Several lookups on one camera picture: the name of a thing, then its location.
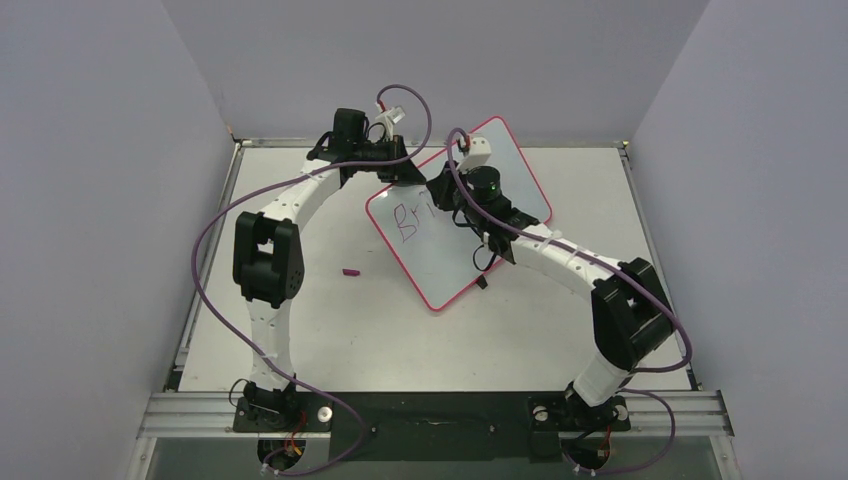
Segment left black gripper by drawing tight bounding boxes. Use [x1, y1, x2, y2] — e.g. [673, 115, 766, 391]
[355, 137, 427, 186]

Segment pink-framed whiteboard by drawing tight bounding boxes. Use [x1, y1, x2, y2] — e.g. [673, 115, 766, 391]
[365, 116, 552, 311]

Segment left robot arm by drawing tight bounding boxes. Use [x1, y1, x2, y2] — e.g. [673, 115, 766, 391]
[233, 106, 425, 430]

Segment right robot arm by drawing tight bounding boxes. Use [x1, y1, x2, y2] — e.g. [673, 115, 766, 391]
[426, 166, 676, 427]

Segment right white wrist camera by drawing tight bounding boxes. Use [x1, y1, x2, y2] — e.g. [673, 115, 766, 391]
[458, 135, 492, 172]

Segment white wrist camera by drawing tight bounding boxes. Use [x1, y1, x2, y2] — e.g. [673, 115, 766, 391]
[374, 106, 406, 139]
[458, 135, 492, 172]

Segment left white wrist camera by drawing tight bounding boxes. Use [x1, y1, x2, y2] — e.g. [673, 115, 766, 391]
[374, 106, 406, 139]

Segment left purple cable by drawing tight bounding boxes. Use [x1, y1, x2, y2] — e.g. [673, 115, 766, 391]
[192, 84, 433, 478]

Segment purple cable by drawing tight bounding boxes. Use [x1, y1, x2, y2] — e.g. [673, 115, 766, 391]
[446, 127, 694, 477]
[192, 84, 433, 478]

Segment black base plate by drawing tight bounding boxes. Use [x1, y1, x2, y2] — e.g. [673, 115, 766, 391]
[232, 391, 631, 468]

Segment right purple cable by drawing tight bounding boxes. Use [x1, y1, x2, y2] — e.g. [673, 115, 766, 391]
[446, 127, 694, 477]

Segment aluminium front rail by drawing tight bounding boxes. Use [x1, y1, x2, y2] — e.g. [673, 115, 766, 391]
[138, 391, 734, 439]

